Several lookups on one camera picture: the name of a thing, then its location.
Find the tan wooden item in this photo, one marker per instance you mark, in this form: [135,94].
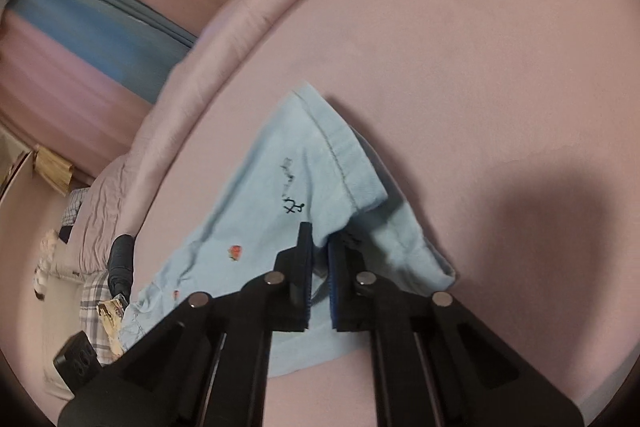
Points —
[52,169]

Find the black power strip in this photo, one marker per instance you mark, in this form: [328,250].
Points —
[75,359]

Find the plaid cloth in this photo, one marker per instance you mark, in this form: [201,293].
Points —
[95,307]

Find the dark grey cloth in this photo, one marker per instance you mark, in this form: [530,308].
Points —
[121,257]

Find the pink duvet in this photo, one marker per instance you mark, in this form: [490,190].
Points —
[215,57]

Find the printed paper packet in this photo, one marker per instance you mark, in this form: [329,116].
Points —
[112,319]

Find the pink curtain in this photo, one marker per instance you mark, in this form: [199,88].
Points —
[65,72]

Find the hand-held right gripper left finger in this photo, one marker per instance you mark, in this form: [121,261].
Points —
[306,279]

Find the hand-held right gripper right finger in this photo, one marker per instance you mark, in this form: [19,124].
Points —
[334,287]

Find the small checked cloth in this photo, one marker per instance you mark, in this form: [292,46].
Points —
[75,204]

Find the white crumpled items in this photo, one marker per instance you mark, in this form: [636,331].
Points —
[45,264]

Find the light blue pants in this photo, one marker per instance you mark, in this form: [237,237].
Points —
[260,187]

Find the pink bed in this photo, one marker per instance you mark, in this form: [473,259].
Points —
[475,57]

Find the blue curtain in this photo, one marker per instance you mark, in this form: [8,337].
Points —
[100,27]

